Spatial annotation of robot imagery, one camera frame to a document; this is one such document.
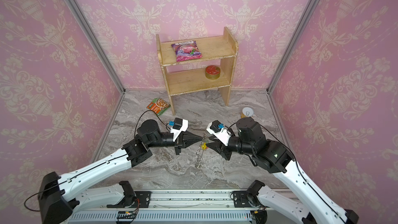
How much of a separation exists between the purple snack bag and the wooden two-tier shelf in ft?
0.04

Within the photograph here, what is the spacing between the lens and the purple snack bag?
2.48 feet

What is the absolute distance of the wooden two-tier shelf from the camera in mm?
781

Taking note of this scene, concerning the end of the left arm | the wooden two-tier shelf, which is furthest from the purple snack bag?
the end of the left arm
